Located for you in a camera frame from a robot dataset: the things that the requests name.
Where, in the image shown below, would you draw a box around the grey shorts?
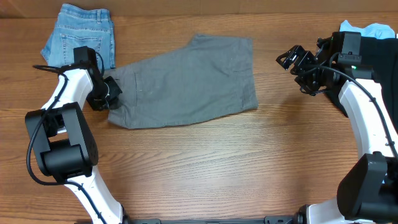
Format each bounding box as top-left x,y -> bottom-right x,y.
105,34 -> 259,129

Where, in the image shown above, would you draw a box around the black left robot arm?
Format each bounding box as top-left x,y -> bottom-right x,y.
25,46 -> 129,223

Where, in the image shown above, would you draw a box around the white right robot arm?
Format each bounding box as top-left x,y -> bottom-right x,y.
277,32 -> 397,223

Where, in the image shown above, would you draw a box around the black t-shirt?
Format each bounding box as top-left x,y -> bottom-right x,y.
329,32 -> 397,128

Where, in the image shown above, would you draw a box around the folded blue jeans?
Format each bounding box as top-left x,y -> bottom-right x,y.
41,3 -> 116,70

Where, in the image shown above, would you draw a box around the light blue garment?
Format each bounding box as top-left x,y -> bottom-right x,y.
340,20 -> 397,39

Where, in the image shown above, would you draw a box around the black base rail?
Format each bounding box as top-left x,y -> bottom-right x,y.
126,213 -> 307,224

